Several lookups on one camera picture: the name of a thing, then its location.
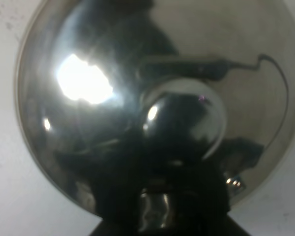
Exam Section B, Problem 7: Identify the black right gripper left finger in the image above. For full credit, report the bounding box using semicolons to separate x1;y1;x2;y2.
89;211;139;236

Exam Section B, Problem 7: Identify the stainless steel teapot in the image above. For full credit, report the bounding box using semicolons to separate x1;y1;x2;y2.
15;0;295;236

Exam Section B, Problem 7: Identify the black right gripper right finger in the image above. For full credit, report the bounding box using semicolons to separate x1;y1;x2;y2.
167;208;249;236

